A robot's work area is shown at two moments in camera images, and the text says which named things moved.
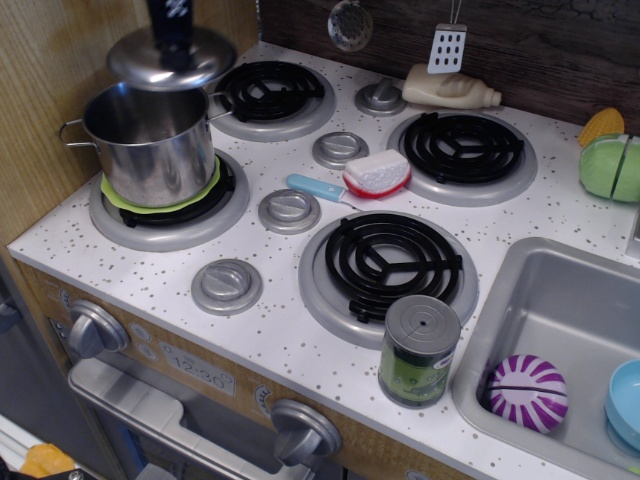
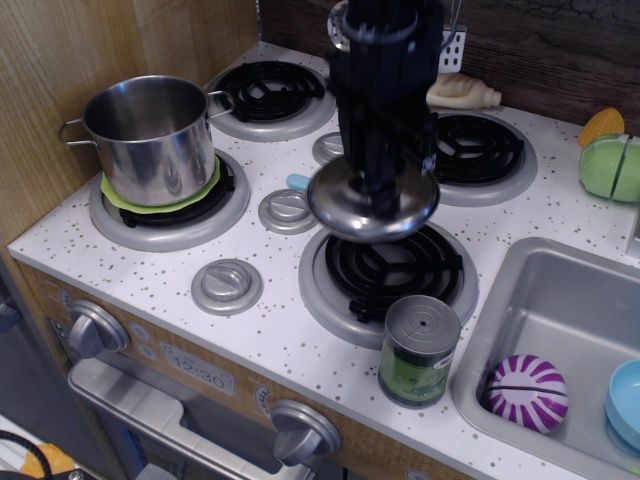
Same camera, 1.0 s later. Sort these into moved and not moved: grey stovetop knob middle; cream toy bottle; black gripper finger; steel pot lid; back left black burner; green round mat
Moved: steel pot lid; black gripper finger
Not moved: cream toy bottle; green round mat; back left black burner; grey stovetop knob middle
